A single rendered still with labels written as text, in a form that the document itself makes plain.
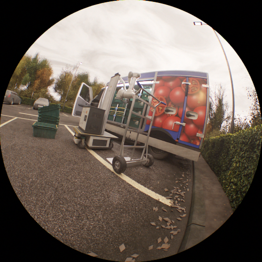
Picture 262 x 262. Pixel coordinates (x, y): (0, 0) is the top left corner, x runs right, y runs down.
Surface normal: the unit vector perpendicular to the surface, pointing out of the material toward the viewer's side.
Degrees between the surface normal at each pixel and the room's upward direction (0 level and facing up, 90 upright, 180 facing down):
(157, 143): 90
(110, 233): 0
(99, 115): 90
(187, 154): 90
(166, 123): 90
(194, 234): 0
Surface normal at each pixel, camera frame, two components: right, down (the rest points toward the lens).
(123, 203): 0.25, -0.97
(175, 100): -0.60, -0.11
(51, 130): 0.72, 0.29
